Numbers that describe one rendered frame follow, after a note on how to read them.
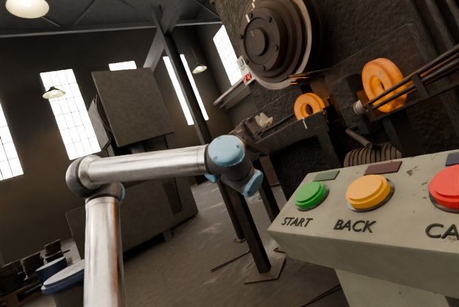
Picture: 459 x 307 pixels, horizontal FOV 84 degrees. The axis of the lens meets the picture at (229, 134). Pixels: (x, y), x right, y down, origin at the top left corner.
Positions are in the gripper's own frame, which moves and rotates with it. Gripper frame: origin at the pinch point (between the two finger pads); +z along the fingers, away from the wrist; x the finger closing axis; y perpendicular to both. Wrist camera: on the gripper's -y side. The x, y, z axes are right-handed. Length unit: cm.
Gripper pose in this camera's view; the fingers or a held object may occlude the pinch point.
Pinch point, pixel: (270, 120)
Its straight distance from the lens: 108.3
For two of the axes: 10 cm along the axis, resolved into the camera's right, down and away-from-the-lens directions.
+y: -6.0, -7.9, -1.0
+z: 6.5, -5.6, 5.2
